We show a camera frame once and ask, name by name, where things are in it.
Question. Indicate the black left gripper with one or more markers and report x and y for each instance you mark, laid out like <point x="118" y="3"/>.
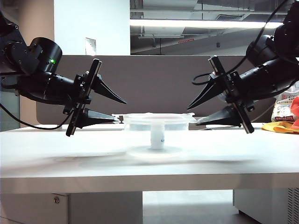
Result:
<point x="63" y="87"/>

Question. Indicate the small white medicine bottle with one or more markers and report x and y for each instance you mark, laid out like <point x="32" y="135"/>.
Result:
<point x="157" y="140"/>

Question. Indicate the white drawer cabinet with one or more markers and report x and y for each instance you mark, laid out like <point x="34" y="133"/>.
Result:
<point x="35" y="210"/>

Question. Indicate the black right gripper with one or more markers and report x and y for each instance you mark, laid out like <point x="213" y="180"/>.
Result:
<point x="247" y="86"/>

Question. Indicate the metal wall plate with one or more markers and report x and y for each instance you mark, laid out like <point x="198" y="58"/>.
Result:
<point x="90" y="46"/>

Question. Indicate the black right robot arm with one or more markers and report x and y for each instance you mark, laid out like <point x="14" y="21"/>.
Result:
<point x="287" y="35"/>

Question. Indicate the ceiling light strip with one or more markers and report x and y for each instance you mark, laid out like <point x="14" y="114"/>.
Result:
<point x="198" y="23"/>

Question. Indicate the red ceiling sign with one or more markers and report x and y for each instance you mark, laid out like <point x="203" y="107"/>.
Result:
<point x="186" y="41"/>

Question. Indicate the white vented cabinet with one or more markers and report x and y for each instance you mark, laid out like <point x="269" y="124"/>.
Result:
<point x="261" y="205"/>

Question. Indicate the yellow cloth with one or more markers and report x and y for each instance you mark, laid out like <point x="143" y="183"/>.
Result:
<point x="278" y="128"/>

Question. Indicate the orange-red cloth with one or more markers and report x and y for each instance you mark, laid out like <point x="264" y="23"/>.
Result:
<point x="296" y="109"/>

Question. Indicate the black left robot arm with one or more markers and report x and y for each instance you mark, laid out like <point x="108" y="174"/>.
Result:
<point x="42" y="56"/>

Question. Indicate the clear lid with pink seal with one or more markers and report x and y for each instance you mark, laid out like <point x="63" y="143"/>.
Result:
<point x="154" y="117"/>

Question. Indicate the round clear plastic box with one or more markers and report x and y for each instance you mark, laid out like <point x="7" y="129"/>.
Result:
<point x="170" y="152"/>

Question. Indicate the printed plastic snack bag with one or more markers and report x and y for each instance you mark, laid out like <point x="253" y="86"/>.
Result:
<point x="282" y="109"/>

